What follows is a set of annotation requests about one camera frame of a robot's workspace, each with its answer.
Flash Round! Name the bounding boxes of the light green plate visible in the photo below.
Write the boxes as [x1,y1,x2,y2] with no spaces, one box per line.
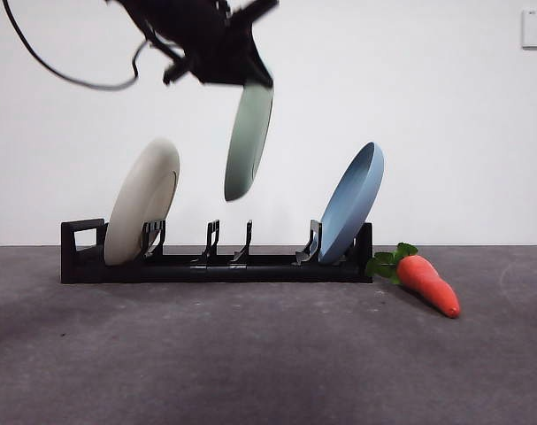
[223,82,276,204]

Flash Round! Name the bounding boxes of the orange carrot with green leaves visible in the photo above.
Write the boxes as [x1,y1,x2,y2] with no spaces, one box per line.
[364,242,462,320]

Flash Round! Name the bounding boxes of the cream white plate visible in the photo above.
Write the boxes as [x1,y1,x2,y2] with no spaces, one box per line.
[104,137,181,267]

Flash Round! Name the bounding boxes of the blue plate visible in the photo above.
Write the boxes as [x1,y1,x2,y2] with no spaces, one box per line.
[318,142,386,265]

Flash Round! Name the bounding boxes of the black plate rack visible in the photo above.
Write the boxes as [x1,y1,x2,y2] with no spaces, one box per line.
[60,218,374,285]

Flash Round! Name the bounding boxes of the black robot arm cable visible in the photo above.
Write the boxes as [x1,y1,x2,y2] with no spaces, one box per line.
[2,0,150,92]

